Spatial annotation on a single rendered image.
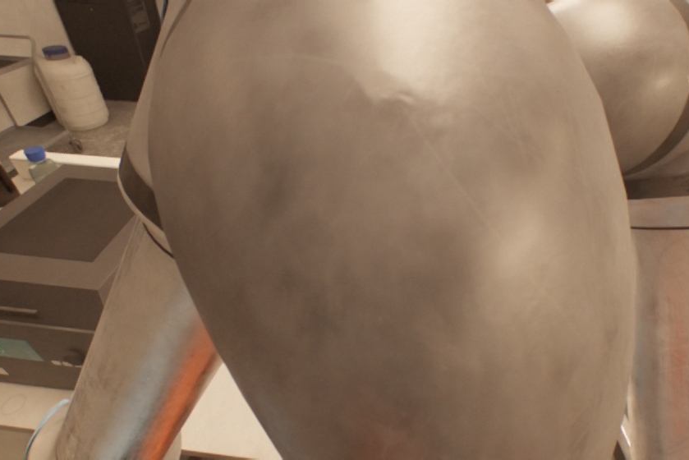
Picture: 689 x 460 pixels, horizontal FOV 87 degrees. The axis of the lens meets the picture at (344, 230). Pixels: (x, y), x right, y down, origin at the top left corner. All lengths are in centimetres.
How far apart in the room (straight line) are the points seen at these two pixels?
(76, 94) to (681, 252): 448
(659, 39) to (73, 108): 450
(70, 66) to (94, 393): 427
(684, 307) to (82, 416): 41
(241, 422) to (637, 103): 82
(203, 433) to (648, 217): 81
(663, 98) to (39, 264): 87
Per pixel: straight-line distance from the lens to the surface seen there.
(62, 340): 84
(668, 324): 34
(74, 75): 449
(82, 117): 459
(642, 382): 37
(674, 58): 26
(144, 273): 21
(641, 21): 26
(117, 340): 25
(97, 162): 163
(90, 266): 81
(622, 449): 92
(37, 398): 108
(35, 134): 423
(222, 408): 90
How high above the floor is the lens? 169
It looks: 40 degrees down
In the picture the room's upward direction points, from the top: 3 degrees clockwise
